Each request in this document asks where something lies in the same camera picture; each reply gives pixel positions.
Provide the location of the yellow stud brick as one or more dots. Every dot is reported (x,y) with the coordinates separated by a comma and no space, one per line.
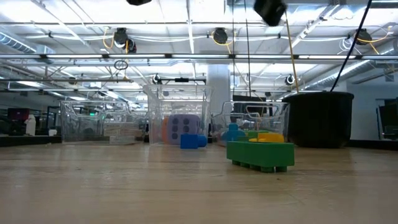
(270,137)

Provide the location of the purple foam die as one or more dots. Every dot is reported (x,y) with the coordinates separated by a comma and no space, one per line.
(183,129)

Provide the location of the blue rounded toy block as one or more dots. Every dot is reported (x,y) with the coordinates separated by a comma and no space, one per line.
(192,141)

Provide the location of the long ceiling light strip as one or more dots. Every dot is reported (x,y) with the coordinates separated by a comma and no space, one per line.
(140,56)

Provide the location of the white building column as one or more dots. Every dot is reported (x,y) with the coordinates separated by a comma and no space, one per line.
(217,87)

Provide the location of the low clear plastic tray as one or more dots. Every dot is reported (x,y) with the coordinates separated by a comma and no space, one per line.
(267,118)
(84,124)

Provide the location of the tall clear plastic bin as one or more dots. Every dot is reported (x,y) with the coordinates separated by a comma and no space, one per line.
(192,99)

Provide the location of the black bucket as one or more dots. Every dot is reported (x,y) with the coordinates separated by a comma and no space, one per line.
(320,118)

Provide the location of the dark green long brick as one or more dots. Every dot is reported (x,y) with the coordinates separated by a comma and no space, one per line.
(261,154)

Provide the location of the black equipment rack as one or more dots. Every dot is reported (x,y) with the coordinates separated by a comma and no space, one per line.
(388,121)

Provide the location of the dark computer monitor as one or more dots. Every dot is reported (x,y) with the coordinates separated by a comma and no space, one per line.
(18,114)

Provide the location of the white bottle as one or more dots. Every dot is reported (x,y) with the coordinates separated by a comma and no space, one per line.
(30,126)

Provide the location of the black background table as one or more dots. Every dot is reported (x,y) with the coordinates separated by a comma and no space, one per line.
(18,140)

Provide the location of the black ceiling rail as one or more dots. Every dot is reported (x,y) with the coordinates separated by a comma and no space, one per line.
(62,80)

